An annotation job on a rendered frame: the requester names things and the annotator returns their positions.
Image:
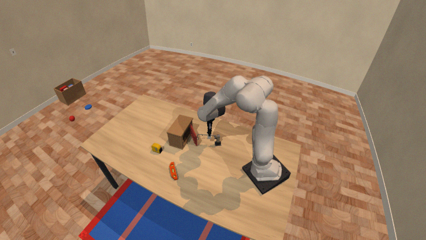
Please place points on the yellow tape measure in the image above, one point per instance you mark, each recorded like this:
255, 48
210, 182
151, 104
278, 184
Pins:
156, 148

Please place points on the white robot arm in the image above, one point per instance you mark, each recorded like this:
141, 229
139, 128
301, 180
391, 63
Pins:
250, 96

